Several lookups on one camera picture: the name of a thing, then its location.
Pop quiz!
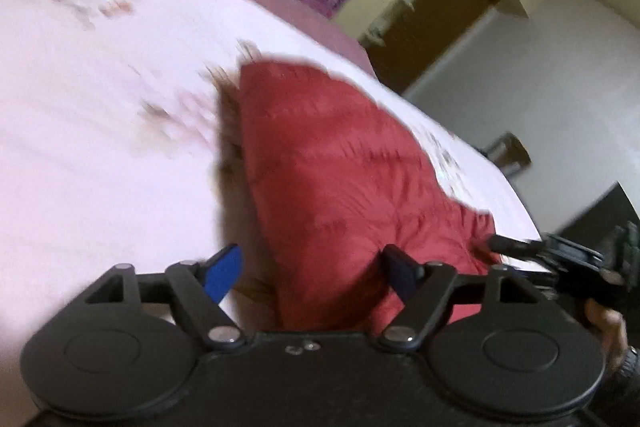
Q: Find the person's right hand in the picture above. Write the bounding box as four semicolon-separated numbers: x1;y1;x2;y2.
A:
584;299;629;359

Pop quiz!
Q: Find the wooden chair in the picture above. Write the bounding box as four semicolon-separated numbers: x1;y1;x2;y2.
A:
485;131;532;180

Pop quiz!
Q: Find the red padded jacket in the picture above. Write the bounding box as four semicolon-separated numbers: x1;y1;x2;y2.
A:
234;59;502;332

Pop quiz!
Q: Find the brown wooden door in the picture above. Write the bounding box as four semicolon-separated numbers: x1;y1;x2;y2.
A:
369;0;502;96

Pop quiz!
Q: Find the white floral blanket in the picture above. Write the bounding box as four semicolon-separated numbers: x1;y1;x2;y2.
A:
0;0;544;408

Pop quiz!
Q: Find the dark object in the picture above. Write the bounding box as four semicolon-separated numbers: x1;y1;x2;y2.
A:
547;181;640;253

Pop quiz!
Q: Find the pink bedsheet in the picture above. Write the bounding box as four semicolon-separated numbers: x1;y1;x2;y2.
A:
234;0;377;76

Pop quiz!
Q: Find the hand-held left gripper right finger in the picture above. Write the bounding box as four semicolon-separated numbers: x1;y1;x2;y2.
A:
380;243;551;353

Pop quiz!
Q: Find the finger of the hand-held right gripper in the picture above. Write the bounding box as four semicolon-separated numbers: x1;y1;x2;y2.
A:
484;233;549;261

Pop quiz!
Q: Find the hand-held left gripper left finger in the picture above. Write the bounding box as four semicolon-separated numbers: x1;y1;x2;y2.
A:
75;243;246;353

